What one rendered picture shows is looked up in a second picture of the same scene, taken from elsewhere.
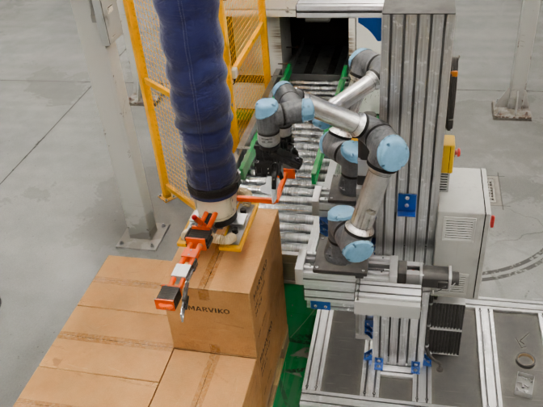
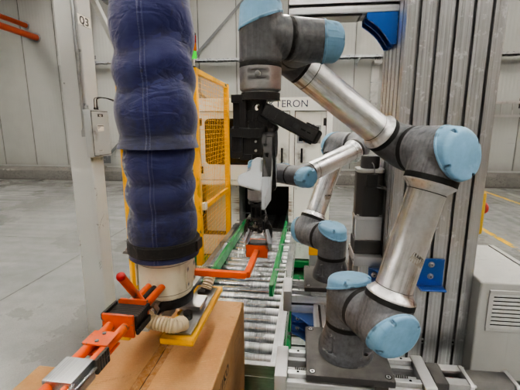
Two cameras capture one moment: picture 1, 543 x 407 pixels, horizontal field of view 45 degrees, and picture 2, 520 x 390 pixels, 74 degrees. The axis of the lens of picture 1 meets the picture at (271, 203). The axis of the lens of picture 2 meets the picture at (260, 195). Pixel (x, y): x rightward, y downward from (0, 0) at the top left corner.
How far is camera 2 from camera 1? 173 cm
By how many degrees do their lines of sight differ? 25
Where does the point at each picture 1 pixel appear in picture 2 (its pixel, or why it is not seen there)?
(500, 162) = not seen: hidden behind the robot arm
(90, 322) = not seen: outside the picture
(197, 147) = (143, 175)
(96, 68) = (80, 180)
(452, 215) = (501, 288)
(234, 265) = (182, 371)
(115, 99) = (94, 210)
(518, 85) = not seen: hidden behind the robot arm
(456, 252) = (504, 349)
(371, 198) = (419, 234)
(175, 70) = (121, 53)
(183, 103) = (128, 103)
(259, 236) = (220, 330)
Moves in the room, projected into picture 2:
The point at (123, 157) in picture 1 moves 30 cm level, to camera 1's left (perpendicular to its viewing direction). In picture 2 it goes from (94, 268) to (48, 271)
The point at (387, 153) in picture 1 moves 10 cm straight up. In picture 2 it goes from (454, 142) to (460, 92)
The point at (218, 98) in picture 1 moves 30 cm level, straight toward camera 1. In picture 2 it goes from (179, 100) to (176, 89)
